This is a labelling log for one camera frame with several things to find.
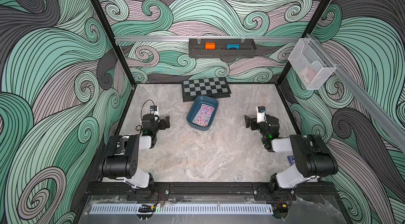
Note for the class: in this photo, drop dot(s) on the black grey chessboard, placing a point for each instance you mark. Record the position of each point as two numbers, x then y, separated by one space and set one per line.
212 87

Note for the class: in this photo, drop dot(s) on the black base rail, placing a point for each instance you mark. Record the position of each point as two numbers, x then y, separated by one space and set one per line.
175 191

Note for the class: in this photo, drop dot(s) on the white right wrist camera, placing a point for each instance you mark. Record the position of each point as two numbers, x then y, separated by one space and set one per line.
261 114

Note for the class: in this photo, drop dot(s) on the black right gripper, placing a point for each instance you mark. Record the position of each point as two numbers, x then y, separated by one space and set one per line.
254 123

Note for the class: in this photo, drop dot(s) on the blue card pack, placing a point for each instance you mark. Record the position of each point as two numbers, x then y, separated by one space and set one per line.
291 160

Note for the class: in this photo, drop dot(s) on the white slotted cable duct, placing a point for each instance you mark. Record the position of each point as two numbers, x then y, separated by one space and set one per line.
258 209

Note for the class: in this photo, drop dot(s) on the aluminium rail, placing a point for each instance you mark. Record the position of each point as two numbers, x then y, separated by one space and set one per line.
186 38
392 129

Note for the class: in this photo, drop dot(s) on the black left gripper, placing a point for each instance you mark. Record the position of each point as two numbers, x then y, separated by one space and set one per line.
161 122

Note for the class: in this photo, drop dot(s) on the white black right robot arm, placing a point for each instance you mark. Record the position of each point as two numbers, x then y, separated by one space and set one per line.
312 158

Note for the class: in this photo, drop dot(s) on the teal plastic storage box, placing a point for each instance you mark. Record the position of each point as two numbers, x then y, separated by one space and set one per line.
196 106

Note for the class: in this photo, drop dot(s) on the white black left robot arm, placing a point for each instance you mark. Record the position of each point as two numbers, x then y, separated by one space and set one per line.
121 154

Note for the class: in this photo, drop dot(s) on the teal block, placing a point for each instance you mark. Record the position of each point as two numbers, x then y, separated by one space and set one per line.
233 46

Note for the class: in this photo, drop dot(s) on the black wall shelf tray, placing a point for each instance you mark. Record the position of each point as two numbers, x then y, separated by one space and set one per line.
197 49

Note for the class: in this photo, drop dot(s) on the orange block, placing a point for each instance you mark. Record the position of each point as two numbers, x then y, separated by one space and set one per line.
210 46

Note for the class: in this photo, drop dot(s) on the clear acrylic wall holder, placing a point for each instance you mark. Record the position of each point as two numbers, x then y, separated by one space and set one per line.
311 63

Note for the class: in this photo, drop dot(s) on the aluminium rail back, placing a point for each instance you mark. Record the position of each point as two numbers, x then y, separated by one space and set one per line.
186 38

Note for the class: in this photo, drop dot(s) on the aluminium rail right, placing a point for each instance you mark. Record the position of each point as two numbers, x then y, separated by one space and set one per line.
392 129

